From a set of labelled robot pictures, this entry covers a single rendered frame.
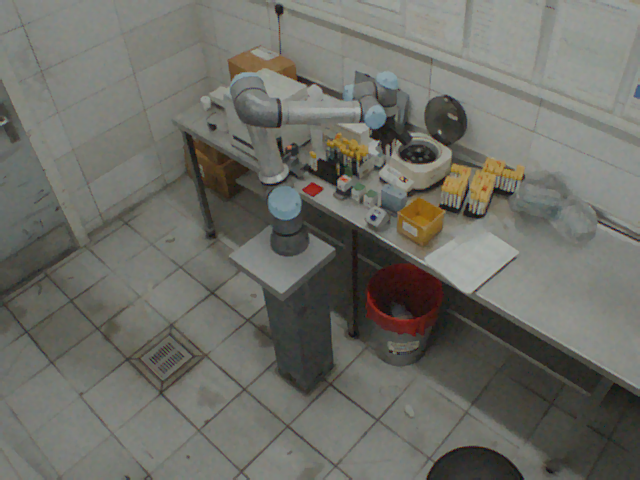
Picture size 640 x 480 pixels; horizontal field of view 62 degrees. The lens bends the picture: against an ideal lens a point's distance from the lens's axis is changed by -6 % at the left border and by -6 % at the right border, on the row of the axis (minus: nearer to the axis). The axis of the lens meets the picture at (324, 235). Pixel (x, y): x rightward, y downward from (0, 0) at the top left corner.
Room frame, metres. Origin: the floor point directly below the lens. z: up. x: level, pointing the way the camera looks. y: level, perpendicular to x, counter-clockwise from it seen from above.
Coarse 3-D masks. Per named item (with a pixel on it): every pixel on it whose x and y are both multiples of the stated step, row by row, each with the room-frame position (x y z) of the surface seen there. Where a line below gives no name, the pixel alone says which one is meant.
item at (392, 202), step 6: (384, 186) 1.75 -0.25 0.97; (390, 186) 1.75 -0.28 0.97; (384, 192) 1.73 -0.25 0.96; (390, 192) 1.71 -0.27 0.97; (396, 192) 1.71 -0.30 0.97; (402, 192) 1.71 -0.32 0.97; (384, 198) 1.73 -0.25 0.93; (390, 198) 1.71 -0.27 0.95; (396, 198) 1.69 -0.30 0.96; (402, 198) 1.68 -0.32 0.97; (384, 204) 1.73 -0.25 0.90; (390, 204) 1.71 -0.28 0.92; (396, 204) 1.69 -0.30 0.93; (402, 204) 1.68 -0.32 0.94; (384, 210) 1.71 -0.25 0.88; (390, 210) 1.70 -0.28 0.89; (396, 210) 1.69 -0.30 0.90; (396, 216) 1.67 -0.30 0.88
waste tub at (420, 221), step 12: (408, 204) 1.64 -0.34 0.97; (420, 204) 1.67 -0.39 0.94; (432, 204) 1.63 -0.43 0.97; (408, 216) 1.64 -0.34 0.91; (420, 216) 1.66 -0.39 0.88; (432, 216) 1.62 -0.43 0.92; (444, 216) 1.58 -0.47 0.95; (408, 228) 1.55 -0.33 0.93; (420, 228) 1.51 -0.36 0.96; (432, 228) 1.53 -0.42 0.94; (420, 240) 1.51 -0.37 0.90
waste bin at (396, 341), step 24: (408, 264) 1.80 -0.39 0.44; (384, 288) 1.74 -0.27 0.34; (408, 288) 1.74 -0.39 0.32; (432, 288) 1.68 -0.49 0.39; (384, 312) 1.65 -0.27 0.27; (432, 312) 1.50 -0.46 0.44; (384, 336) 1.52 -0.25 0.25; (408, 336) 1.48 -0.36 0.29; (384, 360) 1.54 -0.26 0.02; (408, 360) 1.50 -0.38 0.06
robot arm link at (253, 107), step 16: (240, 96) 1.56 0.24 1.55; (256, 96) 1.55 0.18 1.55; (368, 96) 1.65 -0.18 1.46; (240, 112) 1.53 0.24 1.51; (256, 112) 1.50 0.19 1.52; (272, 112) 1.50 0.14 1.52; (288, 112) 1.52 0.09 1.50; (304, 112) 1.53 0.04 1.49; (320, 112) 1.54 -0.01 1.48; (336, 112) 1.55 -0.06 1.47; (352, 112) 1.56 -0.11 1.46; (368, 112) 1.56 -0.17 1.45; (384, 112) 1.57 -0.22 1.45; (272, 128) 1.51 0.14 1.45
